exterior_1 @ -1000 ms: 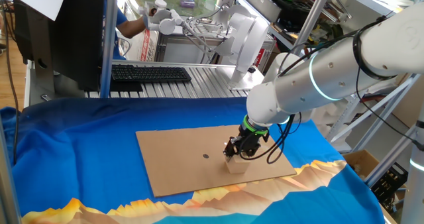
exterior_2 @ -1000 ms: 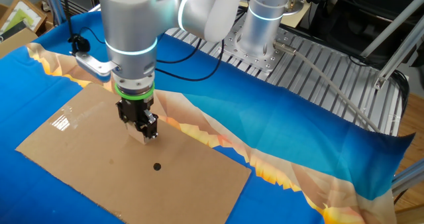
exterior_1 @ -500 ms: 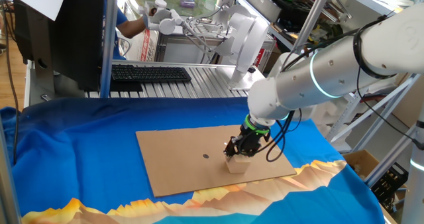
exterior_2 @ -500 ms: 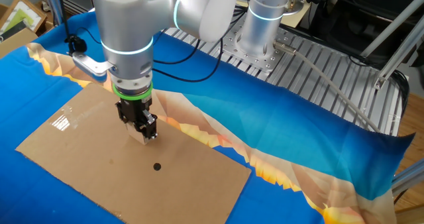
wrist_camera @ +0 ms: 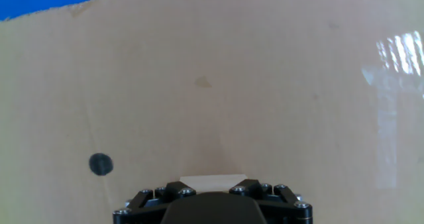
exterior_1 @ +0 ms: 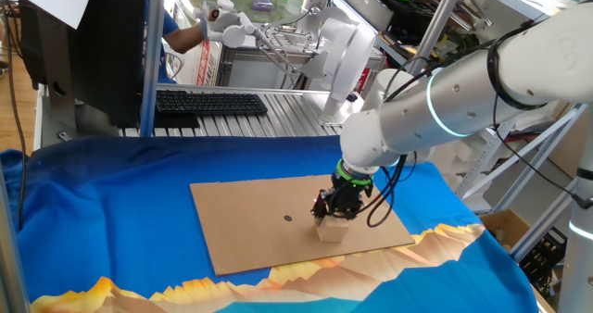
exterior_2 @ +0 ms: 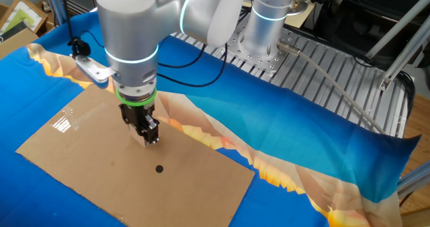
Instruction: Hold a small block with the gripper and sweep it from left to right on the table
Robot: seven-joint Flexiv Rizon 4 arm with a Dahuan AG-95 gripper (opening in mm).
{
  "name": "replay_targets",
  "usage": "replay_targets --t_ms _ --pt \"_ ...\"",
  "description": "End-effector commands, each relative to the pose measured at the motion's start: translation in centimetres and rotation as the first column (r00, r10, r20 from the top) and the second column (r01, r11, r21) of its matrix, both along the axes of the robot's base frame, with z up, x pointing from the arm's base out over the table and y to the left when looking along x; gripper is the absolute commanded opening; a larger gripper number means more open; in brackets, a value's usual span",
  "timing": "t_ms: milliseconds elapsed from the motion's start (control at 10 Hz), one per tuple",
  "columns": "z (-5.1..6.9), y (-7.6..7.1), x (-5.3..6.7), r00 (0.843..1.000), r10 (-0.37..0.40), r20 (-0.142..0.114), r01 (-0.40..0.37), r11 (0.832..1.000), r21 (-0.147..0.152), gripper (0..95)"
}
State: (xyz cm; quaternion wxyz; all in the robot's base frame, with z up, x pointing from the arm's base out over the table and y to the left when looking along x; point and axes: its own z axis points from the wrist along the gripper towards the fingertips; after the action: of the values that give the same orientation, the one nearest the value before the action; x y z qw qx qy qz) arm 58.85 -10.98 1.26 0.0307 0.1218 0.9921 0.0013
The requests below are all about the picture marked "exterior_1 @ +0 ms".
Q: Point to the blue mountain print cloth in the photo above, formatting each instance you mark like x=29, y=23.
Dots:
x=116, y=211

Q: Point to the black monitor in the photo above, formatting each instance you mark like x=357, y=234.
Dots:
x=106, y=49

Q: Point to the person hand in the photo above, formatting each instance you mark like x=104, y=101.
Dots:
x=206, y=26

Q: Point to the white haptic control device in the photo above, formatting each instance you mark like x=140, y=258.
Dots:
x=347, y=49

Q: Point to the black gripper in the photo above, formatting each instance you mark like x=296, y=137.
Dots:
x=347, y=199

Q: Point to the black plastic tray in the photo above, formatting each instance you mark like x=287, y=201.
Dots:
x=412, y=7

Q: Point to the person in blue shirt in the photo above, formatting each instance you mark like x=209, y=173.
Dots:
x=169, y=23

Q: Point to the white foam pieces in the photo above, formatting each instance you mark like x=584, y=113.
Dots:
x=463, y=165

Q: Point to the aluminium frame post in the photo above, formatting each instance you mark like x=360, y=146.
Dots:
x=152, y=49
x=440, y=16
x=537, y=229
x=9, y=266

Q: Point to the open cardboard box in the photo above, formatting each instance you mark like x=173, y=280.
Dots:
x=498, y=222

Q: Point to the red white sign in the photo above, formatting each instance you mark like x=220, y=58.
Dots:
x=204, y=63

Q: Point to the grey metal cabinet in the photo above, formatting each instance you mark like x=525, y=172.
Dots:
x=250, y=72

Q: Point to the small wooden block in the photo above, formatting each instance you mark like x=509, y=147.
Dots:
x=331, y=232

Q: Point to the black plastic crate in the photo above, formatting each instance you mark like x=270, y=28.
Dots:
x=542, y=257

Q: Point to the brown cardboard sheet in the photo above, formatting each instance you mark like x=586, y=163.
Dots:
x=259, y=229

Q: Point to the black keyboard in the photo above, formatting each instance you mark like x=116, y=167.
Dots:
x=208, y=103

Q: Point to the black mouse pad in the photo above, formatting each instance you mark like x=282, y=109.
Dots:
x=176, y=121

